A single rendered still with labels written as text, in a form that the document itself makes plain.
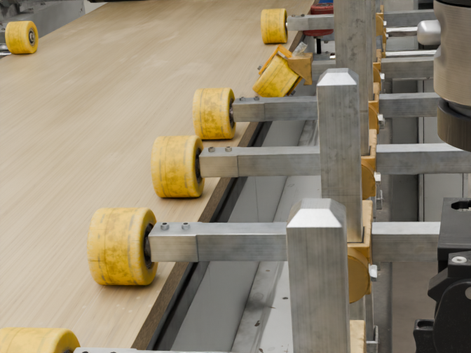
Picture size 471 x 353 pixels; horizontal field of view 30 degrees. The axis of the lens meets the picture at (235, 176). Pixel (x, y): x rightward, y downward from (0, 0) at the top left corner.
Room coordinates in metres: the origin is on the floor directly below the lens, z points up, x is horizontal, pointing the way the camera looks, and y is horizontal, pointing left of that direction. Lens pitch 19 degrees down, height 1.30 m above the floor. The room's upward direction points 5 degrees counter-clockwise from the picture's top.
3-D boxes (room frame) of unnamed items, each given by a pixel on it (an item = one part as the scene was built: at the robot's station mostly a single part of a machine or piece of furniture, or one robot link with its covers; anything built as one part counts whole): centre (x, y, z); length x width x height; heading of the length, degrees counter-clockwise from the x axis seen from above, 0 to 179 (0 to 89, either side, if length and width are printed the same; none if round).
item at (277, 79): (1.56, -0.09, 0.93); 0.09 x 0.08 x 0.09; 79
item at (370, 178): (1.02, -0.15, 0.95); 0.13 x 0.06 x 0.05; 169
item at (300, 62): (1.56, -0.10, 0.95); 0.10 x 0.04 x 0.10; 79
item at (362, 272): (0.78, -0.10, 0.95); 0.13 x 0.06 x 0.05; 169
